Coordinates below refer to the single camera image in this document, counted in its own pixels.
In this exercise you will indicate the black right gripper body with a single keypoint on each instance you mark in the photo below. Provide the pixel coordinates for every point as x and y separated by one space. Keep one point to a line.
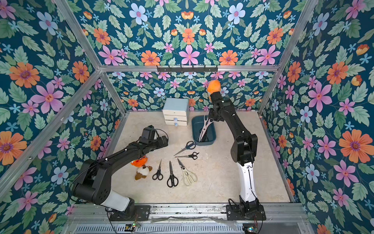
213 116

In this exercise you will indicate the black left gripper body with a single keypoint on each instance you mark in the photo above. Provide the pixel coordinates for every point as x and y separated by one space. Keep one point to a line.
159 144

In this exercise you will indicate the pink kitchen scissors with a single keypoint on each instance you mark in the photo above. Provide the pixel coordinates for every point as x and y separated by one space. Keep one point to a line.
206 125

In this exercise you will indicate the small black scissors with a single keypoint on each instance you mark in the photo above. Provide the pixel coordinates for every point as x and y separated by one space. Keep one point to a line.
193 156
158 175

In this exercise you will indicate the cream kitchen scissors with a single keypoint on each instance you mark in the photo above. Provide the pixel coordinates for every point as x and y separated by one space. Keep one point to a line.
188 177

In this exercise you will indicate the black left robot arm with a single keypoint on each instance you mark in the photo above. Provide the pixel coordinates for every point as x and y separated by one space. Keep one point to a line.
94 182

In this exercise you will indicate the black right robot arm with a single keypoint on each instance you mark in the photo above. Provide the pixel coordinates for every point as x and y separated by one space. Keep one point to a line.
243 151

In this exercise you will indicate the teal plastic storage box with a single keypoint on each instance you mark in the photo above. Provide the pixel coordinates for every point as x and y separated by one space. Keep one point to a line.
197 124

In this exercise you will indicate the black scissors centre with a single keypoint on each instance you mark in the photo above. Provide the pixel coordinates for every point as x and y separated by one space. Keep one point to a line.
172 180

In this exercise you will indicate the orange tiger plush toy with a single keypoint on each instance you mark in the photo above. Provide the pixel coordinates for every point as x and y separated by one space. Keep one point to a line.
140 162

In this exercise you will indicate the orange plush toy hanging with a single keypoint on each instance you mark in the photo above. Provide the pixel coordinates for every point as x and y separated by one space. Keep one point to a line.
213 86

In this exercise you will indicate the cream mini drawer cabinet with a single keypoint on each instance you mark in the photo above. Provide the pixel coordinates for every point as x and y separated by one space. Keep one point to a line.
176 108

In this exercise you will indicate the brown white plush toy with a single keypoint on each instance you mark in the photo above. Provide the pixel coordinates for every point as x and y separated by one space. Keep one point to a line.
143 172

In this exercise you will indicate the white ventilation grille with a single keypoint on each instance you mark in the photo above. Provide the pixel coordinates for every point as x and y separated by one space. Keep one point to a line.
174 228

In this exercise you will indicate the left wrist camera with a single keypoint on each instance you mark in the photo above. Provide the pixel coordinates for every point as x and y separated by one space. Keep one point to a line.
148 135

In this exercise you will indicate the blue handled scissors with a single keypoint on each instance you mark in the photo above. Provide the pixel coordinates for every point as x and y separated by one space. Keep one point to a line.
190 145

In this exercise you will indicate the black wall hook rail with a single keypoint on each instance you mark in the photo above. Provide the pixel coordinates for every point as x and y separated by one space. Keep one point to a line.
182 69

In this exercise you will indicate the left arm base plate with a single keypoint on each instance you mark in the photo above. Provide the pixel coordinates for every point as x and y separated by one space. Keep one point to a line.
132 213

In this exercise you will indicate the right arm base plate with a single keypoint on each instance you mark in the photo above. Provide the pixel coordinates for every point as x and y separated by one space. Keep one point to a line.
234 213

